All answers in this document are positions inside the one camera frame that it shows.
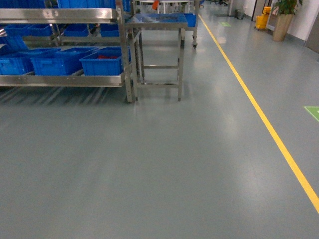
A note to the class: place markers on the stainless steel shelf rack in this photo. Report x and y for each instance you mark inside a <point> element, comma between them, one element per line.
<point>77,78</point>

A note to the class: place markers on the blue bin with red parts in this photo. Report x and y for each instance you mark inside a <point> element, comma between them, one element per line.
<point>103,62</point>

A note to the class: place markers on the small stainless steel table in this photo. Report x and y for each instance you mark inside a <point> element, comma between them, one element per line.
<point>157,42</point>

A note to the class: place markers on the blue plastic bin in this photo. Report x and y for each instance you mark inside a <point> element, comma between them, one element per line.
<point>19,63</point>
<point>61,63</point>

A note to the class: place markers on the yellow mop bucket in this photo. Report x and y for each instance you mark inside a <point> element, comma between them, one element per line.
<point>261,21</point>

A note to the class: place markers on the tan plant pot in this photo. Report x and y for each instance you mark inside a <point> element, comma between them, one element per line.
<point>281,28</point>

